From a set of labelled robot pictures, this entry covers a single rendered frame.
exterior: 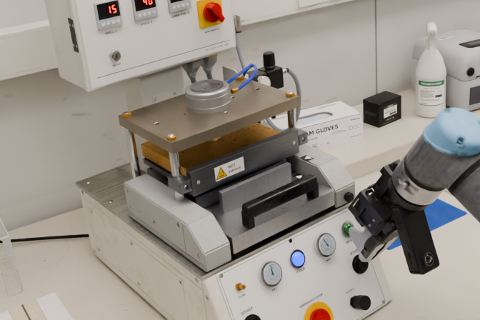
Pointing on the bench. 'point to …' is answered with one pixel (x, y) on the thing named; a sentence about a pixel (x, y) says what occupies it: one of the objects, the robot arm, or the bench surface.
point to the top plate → (208, 111)
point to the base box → (161, 269)
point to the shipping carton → (39, 310)
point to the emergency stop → (320, 315)
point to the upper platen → (162, 158)
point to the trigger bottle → (431, 77)
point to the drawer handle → (278, 198)
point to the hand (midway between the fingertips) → (368, 259)
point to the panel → (303, 278)
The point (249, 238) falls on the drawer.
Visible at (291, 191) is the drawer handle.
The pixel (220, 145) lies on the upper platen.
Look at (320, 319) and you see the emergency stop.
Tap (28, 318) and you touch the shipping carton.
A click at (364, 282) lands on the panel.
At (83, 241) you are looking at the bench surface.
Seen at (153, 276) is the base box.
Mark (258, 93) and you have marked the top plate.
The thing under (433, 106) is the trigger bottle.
